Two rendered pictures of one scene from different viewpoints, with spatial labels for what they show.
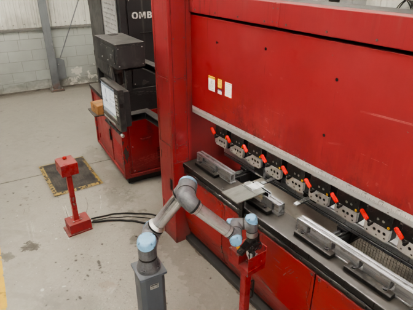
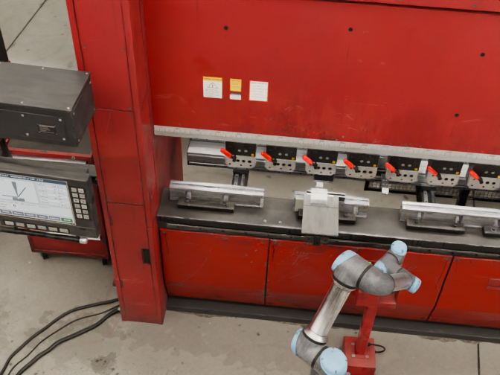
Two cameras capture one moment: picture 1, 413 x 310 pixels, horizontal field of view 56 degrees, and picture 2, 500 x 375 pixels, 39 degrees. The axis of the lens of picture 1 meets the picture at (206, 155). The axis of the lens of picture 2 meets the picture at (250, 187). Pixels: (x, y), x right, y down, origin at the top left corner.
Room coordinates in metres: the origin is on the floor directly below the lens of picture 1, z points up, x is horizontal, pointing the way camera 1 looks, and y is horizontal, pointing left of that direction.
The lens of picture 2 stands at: (1.20, 1.86, 3.64)
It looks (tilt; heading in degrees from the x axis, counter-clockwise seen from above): 45 degrees down; 309
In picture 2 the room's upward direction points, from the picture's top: 2 degrees clockwise
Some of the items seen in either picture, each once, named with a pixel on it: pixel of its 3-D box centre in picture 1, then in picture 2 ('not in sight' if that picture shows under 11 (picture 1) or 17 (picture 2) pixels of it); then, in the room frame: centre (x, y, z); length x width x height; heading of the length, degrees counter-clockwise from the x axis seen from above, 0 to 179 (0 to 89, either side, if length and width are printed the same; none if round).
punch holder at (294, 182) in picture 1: (298, 176); (402, 164); (2.22, -0.60, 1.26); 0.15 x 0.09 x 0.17; 35
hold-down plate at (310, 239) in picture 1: (313, 243); (434, 226); (1.99, -0.69, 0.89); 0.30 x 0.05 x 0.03; 35
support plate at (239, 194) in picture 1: (243, 192); (320, 214); (2.44, -0.27, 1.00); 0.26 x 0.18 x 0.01; 125
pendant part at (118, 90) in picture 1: (116, 103); (46, 195); (3.19, 0.77, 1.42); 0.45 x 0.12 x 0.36; 31
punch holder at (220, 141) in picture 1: (225, 135); (241, 149); (2.87, -0.15, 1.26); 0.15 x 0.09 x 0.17; 35
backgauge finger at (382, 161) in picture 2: (307, 197); (385, 175); (2.34, -0.72, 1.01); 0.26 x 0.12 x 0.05; 125
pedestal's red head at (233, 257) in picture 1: (247, 253); (376, 284); (2.06, -0.27, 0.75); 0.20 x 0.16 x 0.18; 36
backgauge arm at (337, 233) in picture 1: (353, 229); (424, 178); (2.25, -1.05, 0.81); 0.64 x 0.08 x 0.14; 125
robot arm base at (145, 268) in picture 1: (148, 261); not in sight; (1.90, 0.37, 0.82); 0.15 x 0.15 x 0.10
